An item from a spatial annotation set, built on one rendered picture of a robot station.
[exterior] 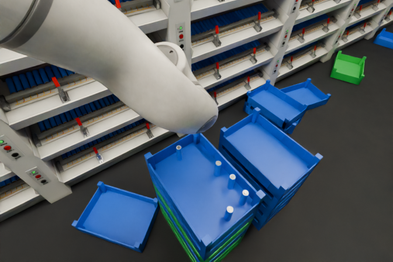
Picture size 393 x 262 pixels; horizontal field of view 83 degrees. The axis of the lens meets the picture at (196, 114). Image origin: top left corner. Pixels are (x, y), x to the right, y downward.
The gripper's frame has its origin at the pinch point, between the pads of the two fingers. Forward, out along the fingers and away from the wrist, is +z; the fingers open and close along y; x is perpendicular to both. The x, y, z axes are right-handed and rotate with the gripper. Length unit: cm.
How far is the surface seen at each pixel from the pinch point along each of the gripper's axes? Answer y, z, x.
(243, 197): 19.4, 4.3, -14.6
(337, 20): 49, 83, 127
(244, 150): 15.4, 26.6, 2.2
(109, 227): -29, 39, -47
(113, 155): -44, 41, -19
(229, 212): 17.2, 0.6, -19.3
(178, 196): 2.1, 6.9, -21.3
